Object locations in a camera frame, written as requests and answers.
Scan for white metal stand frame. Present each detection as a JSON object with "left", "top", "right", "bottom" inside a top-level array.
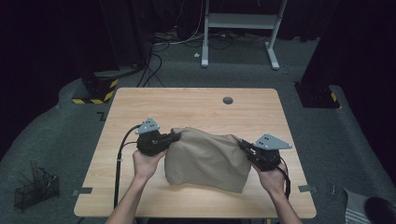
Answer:
[{"left": 200, "top": 0, "right": 289, "bottom": 71}]

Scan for striped grey cloth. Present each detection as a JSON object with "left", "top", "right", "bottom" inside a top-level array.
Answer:
[{"left": 344, "top": 188, "right": 375, "bottom": 224}]

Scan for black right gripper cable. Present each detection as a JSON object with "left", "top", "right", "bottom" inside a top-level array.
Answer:
[{"left": 277, "top": 157, "right": 292, "bottom": 201}]

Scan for person's right hand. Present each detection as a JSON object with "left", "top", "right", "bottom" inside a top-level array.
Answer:
[{"left": 251, "top": 162, "right": 289, "bottom": 194}]

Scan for yellow black striped stand base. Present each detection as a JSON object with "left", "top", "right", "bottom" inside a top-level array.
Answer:
[{"left": 71, "top": 72, "right": 120, "bottom": 105}]

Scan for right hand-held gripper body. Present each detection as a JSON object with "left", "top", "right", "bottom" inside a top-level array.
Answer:
[{"left": 245, "top": 133, "right": 293, "bottom": 173}]

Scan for beige pants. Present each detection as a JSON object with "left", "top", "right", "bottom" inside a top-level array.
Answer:
[{"left": 163, "top": 126, "right": 252, "bottom": 194}]

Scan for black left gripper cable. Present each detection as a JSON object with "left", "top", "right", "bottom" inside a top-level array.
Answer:
[{"left": 113, "top": 124, "right": 143, "bottom": 209}]

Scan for black wire basket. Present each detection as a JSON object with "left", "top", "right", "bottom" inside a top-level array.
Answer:
[{"left": 13, "top": 160, "right": 61, "bottom": 211}]

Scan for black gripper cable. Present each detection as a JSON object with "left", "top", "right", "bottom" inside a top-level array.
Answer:
[
  {"left": 277, "top": 157, "right": 292, "bottom": 201},
  {"left": 113, "top": 124, "right": 143, "bottom": 209}
]

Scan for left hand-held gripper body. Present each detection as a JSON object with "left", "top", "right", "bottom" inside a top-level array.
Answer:
[{"left": 134, "top": 117, "right": 172, "bottom": 157}]

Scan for black floor cables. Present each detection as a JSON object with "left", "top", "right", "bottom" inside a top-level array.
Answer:
[{"left": 135, "top": 42, "right": 166, "bottom": 89}]

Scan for person's left hand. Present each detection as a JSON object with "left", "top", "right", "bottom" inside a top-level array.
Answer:
[{"left": 132, "top": 148, "right": 168, "bottom": 182}]

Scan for white floor cable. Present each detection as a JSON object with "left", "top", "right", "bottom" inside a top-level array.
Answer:
[{"left": 153, "top": 0, "right": 207, "bottom": 47}]

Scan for black rounded object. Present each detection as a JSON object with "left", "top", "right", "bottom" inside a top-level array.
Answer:
[{"left": 363, "top": 196, "right": 396, "bottom": 224}]

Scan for grey tape strip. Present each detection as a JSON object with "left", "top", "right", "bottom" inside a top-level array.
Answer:
[
  {"left": 72, "top": 187, "right": 93, "bottom": 197},
  {"left": 297, "top": 184, "right": 318, "bottom": 193}
]

